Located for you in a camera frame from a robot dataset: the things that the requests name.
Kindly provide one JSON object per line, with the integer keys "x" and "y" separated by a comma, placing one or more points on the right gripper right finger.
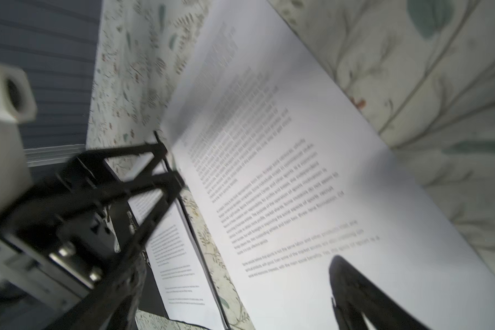
{"x": 356, "y": 301}

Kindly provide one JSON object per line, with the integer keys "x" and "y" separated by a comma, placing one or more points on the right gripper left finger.
{"x": 114, "y": 302}

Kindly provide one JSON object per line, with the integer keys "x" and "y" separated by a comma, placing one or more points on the printed paper sheet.
{"x": 365, "y": 129}

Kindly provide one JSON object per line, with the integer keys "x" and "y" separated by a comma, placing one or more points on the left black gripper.
{"x": 54, "y": 244}

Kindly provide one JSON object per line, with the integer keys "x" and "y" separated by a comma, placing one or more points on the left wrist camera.
{"x": 17, "y": 107}

